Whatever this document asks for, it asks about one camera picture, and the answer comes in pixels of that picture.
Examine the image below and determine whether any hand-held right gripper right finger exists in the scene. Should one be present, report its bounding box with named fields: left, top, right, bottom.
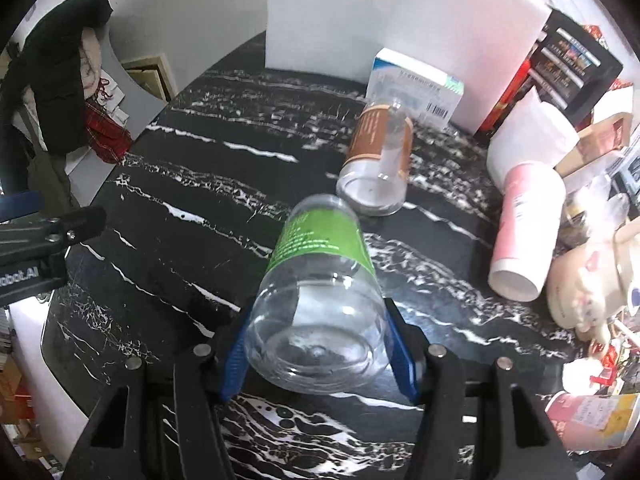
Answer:
left=382, top=297, right=573, bottom=480

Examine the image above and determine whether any black jacket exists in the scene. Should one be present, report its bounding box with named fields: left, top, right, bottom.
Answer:
left=0, top=0, right=114, bottom=157

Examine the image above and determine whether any white and blue carton box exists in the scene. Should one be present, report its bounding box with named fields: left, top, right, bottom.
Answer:
left=365, top=48, right=465, bottom=133

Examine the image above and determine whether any cream ceramic teapot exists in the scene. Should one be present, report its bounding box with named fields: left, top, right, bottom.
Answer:
left=545, top=220, right=640, bottom=337

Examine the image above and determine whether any pink paper cup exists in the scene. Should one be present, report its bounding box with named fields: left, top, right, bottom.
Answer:
left=488, top=161, right=567, bottom=302

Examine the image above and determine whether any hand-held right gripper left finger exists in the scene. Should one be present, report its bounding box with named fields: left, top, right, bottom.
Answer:
left=60, top=294, right=258, bottom=480

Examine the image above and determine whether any pink and yellow noodle cup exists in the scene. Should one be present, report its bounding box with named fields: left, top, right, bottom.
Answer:
left=544, top=391, right=640, bottom=453

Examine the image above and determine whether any brown cardboard box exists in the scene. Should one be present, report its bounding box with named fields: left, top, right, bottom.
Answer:
left=554, top=112, right=635, bottom=178

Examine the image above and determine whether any white foam board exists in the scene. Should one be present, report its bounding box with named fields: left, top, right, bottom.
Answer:
left=264, top=0, right=552, bottom=136

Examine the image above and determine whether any clear bottle green label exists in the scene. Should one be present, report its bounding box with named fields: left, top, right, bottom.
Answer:
left=244, top=194, right=392, bottom=395

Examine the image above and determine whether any red box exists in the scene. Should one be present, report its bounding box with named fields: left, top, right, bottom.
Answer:
left=477, top=57, right=533, bottom=133

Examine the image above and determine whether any black box with labels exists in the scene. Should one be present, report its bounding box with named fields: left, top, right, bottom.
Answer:
left=527, top=8, right=624, bottom=128

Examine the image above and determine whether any clear bottle brown label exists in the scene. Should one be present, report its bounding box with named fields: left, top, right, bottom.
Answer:
left=336, top=101, right=414, bottom=217

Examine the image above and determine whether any white paper roll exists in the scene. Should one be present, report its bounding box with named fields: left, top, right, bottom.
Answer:
left=486, top=87, right=580, bottom=193

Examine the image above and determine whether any red plaid cloth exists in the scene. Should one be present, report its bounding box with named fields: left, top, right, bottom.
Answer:
left=83, top=97, right=134, bottom=163

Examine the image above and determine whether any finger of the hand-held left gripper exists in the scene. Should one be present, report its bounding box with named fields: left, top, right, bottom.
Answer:
left=0, top=206, right=107, bottom=262

